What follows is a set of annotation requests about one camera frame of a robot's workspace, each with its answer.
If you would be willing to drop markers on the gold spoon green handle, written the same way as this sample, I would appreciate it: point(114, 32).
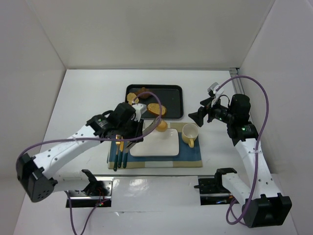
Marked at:
point(125, 159)

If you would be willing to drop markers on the bread slice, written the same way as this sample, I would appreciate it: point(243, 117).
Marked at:
point(157, 110)
point(132, 98)

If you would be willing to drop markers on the gold fork green handle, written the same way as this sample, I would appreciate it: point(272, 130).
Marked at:
point(117, 143)

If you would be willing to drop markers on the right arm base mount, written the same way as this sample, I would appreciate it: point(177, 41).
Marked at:
point(211, 193)

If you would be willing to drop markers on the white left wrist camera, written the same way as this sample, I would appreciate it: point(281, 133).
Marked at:
point(140, 109)

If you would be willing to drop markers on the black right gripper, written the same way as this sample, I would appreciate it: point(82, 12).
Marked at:
point(204, 112)

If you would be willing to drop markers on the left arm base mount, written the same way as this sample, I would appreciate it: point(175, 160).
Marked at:
point(102, 194)

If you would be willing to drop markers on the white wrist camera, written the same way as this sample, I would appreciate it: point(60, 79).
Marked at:
point(215, 89)
point(140, 109)

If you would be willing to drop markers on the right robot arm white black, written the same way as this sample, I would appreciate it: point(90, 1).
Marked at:
point(262, 202)

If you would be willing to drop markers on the blue beige placemat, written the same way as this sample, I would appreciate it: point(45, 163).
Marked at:
point(187, 157)

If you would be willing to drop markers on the round bread bun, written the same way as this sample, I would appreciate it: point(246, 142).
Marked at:
point(162, 127)

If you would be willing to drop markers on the bread slice left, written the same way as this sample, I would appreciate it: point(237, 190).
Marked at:
point(132, 98)

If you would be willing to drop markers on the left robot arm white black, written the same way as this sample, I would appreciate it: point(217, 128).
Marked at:
point(36, 173)

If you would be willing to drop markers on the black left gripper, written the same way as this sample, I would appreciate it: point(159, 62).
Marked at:
point(140, 129)

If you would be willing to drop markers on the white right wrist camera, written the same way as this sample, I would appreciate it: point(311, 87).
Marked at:
point(215, 89)

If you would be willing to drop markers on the bread slice centre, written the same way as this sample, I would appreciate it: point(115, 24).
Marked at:
point(157, 110)

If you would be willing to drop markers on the yellow mug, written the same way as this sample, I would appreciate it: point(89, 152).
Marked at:
point(189, 134)

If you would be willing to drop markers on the gold knife green handle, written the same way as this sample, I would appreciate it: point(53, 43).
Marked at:
point(120, 155)

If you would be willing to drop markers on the white rectangular plate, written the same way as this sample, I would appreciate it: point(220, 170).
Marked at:
point(158, 144)

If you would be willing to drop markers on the brown croissant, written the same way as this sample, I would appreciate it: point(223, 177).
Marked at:
point(143, 93)

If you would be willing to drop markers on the aluminium rail right corner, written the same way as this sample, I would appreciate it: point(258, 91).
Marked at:
point(237, 84)

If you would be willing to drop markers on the metal tongs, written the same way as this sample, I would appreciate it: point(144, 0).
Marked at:
point(145, 132)

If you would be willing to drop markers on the black baking tray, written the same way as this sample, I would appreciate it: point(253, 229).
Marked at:
point(170, 97)

